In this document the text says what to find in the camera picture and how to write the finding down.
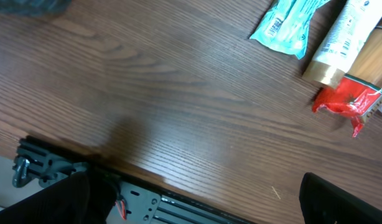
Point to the white cosmetic tube gold cap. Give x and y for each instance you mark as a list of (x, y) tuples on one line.
[(344, 41)]

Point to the orange spaghetti packet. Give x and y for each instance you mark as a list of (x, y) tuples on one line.
[(359, 93)]

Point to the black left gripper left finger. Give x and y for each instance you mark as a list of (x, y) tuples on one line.
[(84, 197)]

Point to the black mounting rail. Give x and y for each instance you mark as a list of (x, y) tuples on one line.
[(141, 201)]

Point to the teal snack packet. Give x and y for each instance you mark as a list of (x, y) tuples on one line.
[(285, 26)]

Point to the grey plastic mesh basket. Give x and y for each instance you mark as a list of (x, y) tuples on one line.
[(33, 7)]

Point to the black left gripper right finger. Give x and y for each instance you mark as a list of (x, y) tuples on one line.
[(322, 202)]

